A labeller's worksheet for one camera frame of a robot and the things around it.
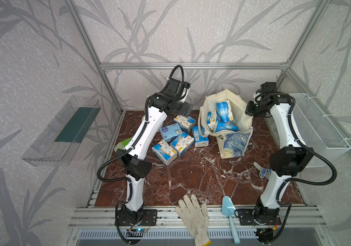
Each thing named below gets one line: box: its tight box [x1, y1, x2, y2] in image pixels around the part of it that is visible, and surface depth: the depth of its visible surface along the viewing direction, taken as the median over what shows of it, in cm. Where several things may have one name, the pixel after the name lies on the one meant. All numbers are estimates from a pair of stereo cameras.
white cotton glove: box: [175, 194, 212, 246], surface depth 75 cm
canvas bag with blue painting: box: [198, 88, 254, 159], surface depth 92 cm
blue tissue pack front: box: [215, 120, 240, 133], surface depth 91 cm
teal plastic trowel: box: [221, 195, 241, 245], surface depth 77 cm
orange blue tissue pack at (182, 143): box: [170, 131, 195, 157], surface depth 96 cm
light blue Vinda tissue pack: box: [159, 123, 184, 143], surface depth 104 cm
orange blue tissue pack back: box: [173, 114, 197, 132], surface depth 107 cm
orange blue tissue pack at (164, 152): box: [151, 138, 178, 167], surface depth 93 cm
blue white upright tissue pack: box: [192, 125, 210, 148], surface depth 98 cm
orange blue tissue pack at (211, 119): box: [206, 109, 217, 133], surface depth 101 cm
